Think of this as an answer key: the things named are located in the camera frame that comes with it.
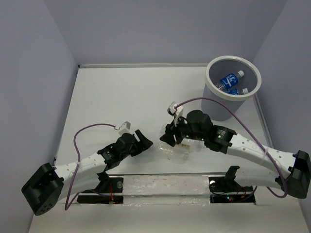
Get clear crushed bottle white cap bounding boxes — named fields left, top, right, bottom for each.
left=156, top=144, right=190, bottom=163

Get large clear yellow label bottle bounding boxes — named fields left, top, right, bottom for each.
left=160, top=126, right=207, bottom=151

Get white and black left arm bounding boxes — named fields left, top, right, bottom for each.
left=21, top=130, right=153, bottom=216

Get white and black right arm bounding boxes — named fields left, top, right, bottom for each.
left=160, top=108, right=311, bottom=199

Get grey bin white rim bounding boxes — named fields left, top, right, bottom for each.
left=201, top=55, right=262, bottom=121

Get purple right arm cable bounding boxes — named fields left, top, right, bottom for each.
left=176, top=97, right=289, bottom=199

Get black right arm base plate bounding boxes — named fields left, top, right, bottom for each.
left=209, top=176, right=256, bottom=204

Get blue label bottle sideways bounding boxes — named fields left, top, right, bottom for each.
left=215, top=70, right=244, bottom=92

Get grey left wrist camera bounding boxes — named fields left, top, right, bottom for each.
left=114, top=121, right=132, bottom=136

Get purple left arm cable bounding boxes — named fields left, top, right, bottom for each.
left=64, top=123, right=117, bottom=211

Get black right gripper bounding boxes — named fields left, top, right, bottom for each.
left=159, top=113, right=206, bottom=145

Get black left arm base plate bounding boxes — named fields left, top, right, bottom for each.
left=76, top=177, right=124, bottom=204

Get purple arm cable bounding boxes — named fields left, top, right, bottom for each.
left=64, top=123, right=117, bottom=211
left=176, top=97, right=289, bottom=199

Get blue label Chinese text bottle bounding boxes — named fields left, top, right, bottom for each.
left=227, top=88, right=248, bottom=95

